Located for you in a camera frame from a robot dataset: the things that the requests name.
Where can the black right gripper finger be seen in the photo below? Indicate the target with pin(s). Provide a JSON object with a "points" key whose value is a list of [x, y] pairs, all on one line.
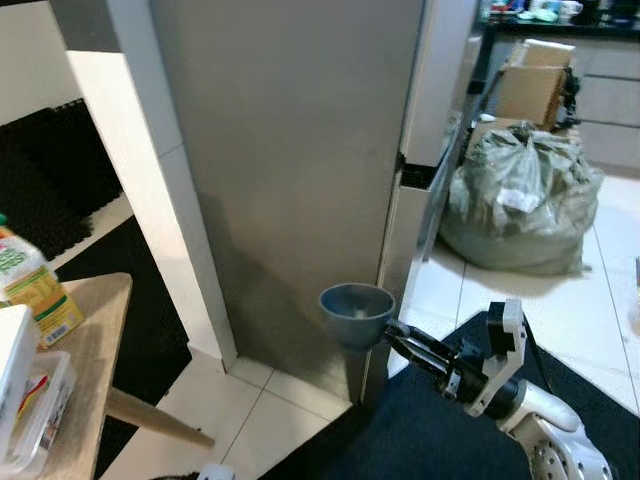
{"points": [[420, 340], [425, 362]]}

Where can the grey-blue bowl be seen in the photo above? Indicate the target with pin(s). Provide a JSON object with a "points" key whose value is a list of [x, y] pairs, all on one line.
{"points": [[355, 320]]}

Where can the silver fridge compartment door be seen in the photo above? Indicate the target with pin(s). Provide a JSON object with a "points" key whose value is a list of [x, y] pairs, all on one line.
{"points": [[400, 240]]}

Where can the silver fridge cabinet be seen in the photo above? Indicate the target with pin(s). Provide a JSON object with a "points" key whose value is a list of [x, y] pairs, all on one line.
{"points": [[290, 180]]}

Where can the black floor mat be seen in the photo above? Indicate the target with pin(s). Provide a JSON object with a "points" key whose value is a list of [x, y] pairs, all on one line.
{"points": [[155, 320], [400, 440]]}

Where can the grey-green rubbish bag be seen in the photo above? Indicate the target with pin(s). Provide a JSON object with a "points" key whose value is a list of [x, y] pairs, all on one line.
{"points": [[520, 220]]}

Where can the silver freezer door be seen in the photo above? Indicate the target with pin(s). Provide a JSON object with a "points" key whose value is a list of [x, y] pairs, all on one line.
{"points": [[445, 80]]}

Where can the large brown cardboard box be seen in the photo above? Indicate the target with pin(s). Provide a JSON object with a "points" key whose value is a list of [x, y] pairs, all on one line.
{"points": [[535, 85]]}

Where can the light wooden table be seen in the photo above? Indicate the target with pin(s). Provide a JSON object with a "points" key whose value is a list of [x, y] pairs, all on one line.
{"points": [[95, 330]]}

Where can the clear plastic food container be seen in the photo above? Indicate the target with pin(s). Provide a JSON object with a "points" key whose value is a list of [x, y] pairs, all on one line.
{"points": [[45, 410]]}

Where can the yellow green juice carton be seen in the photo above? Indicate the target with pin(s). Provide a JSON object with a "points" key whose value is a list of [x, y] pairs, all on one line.
{"points": [[35, 290]]}

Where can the black foam puzzle mat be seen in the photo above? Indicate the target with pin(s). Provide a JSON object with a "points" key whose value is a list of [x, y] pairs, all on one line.
{"points": [[50, 180]]}

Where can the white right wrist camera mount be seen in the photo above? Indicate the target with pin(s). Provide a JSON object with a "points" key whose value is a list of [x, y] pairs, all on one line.
{"points": [[508, 325]]}

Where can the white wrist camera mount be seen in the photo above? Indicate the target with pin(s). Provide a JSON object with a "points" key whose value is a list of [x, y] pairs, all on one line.
{"points": [[508, 325], [216, 473]]}

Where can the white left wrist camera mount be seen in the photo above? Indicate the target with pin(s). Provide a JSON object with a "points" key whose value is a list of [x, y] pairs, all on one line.
{"points": [[216, 473]]}

